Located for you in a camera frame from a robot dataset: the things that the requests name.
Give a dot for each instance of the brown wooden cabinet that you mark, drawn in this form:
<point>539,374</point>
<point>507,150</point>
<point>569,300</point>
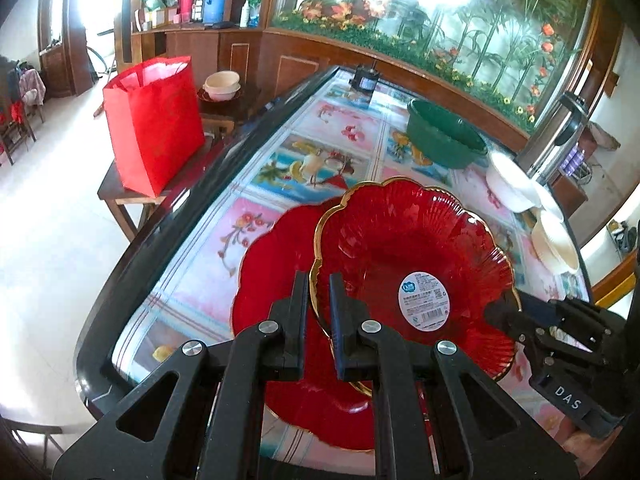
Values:
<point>280,55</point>

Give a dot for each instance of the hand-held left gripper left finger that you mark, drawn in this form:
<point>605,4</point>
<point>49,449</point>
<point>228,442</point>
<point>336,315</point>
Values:
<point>302,312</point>

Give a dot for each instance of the wooden chair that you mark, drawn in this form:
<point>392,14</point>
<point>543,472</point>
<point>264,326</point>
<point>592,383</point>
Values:
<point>17,125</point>

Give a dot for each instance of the white plastic bottle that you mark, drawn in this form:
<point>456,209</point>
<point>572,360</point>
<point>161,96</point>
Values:
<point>244,15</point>

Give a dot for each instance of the cream bowl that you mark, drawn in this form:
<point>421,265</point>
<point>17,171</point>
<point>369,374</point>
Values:
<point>222,85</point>

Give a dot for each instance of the pink thermos flask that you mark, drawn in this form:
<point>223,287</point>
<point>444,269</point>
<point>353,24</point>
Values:
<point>186,2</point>

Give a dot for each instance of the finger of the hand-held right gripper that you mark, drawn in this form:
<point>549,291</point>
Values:
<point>547,312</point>
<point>507,320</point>

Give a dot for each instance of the green plastic basin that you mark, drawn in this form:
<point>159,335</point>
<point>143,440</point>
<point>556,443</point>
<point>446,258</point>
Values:
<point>440,135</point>

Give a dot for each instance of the brown wooden stool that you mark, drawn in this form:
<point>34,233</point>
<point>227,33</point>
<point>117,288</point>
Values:
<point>115,195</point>

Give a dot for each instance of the small red saucer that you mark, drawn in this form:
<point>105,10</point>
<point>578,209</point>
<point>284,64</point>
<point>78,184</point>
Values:
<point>200,95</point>

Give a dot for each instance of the dark side table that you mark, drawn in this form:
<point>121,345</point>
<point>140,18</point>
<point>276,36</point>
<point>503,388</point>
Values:
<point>250,107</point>

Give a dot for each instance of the red shopping bag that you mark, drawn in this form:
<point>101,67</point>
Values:
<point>155,125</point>

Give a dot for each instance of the stainless steel kettle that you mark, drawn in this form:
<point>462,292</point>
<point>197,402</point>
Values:
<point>550,140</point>

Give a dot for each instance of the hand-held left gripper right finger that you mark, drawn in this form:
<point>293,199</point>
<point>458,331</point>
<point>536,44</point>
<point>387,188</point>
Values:
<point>336,312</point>

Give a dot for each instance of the flower mural panel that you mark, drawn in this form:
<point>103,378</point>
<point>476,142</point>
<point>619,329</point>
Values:
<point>450,20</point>

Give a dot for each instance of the white foam bowl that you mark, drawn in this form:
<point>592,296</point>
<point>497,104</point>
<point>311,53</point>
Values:
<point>550,245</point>
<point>510,182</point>

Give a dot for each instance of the small black device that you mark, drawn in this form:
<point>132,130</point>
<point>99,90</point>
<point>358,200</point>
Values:
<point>365,80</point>

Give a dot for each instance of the red glass plate with label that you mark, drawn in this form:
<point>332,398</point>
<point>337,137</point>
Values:
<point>400,240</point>

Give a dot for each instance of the printed fruit tablecloth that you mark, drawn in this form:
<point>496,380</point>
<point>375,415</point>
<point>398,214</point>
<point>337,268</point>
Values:
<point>320,125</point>

